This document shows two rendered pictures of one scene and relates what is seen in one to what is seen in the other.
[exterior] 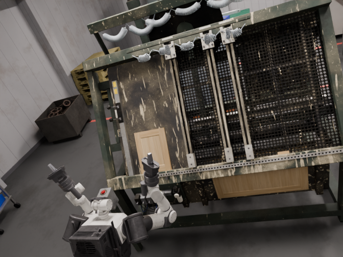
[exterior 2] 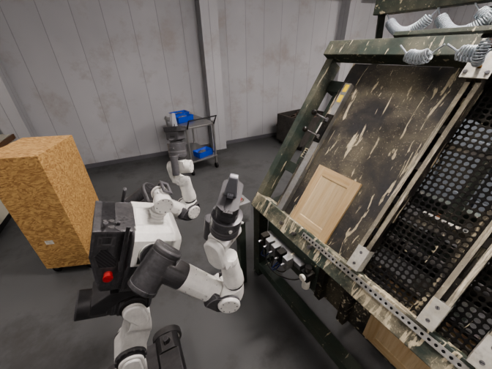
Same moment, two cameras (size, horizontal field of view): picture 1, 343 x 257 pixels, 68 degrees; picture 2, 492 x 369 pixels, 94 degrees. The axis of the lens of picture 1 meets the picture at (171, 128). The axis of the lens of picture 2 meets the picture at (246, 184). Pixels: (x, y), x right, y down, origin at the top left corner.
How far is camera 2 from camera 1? 1.00 m
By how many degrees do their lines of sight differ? 35
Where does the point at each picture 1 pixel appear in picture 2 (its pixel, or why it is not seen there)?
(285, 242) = not seen: outside the picture
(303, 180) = not seen: outside the picture
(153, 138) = (336, 188)
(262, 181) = not seen: outside the picture
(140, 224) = (153, 269)
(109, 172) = (264, 187)
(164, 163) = (322, 228)
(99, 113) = (302, 117)
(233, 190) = (393, 351)
